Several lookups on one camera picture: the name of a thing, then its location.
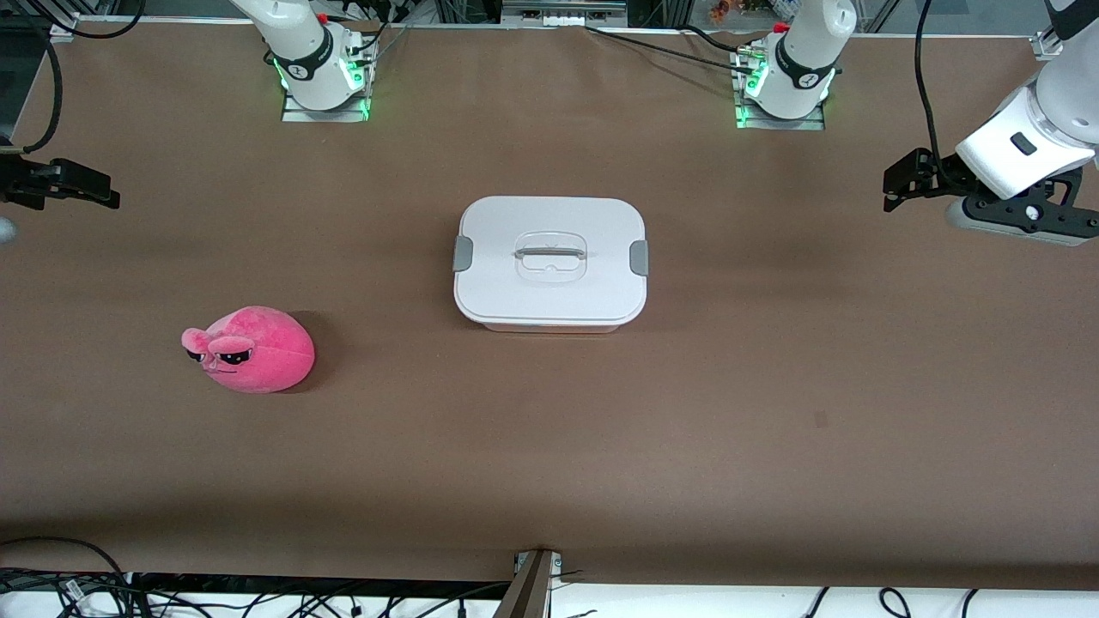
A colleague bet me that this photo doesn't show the pink plush toy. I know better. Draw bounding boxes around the pink plush toy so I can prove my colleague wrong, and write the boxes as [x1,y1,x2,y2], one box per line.
[181,306,316,395]

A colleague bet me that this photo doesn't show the white box lid grey clips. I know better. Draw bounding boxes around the white box lid grey clips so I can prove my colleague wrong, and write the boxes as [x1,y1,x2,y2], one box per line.
[452,196,651,325]

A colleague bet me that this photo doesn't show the pink translucent box base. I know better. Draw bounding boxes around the pink translucent box base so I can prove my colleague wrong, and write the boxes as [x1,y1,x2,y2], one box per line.
[479,318,622,335]

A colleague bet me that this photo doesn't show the grey metal socket panel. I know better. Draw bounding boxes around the grey metal socket panel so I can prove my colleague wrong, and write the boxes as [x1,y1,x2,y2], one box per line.
[501,0,629,28]

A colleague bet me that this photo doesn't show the brown paper table cover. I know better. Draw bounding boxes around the brown paper table cover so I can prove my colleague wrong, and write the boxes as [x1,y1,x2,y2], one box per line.
[0,15,1099,593]

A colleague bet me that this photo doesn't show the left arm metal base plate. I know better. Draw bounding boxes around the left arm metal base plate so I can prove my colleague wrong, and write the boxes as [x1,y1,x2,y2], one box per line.
[734,43,827,131]

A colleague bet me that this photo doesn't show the black arched cable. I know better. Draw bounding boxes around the black arched cable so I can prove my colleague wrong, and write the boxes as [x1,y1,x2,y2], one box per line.
[52,0,149,41]

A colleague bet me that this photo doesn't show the short black base cable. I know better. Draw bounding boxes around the short black base cable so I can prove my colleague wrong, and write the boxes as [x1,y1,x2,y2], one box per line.
[677,24,756,58]

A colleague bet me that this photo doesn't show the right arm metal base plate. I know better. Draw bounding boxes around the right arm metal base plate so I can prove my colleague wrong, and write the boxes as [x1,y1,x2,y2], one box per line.
[282,47,379,123]

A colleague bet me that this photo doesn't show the long black base cable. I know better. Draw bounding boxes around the long black base cable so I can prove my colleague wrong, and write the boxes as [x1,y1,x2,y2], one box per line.
[586,24,748,75]

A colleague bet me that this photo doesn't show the black looped cable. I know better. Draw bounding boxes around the black looped cable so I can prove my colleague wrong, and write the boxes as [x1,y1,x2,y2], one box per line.
[0,537,131,602]

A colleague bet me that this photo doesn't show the black cable with white tag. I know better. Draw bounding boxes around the black cable with white tag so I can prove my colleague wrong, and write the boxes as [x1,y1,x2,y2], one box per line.
[0,568,173,618]

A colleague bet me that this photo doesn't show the brown stand post with bracket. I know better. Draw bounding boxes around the brown stand post with bracket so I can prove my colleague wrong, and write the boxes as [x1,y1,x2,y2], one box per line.
[494,549,563,618]

